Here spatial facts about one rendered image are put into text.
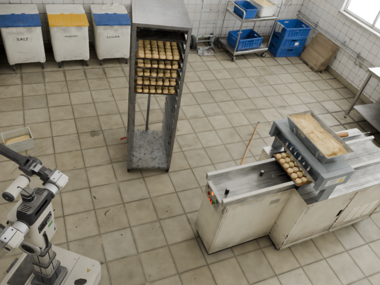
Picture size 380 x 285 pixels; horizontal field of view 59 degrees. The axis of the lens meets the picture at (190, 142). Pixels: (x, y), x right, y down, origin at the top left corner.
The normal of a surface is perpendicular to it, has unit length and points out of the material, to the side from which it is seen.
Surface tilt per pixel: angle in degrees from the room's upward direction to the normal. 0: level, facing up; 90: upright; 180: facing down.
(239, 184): 0
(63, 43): 92
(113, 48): 92
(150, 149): 0
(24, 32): 91
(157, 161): 0
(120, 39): 92
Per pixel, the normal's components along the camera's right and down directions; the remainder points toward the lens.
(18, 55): 0.37, 0.70
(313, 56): -0.79, -0.17
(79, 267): 0.15, -0.73
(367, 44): -0.92, 0.14
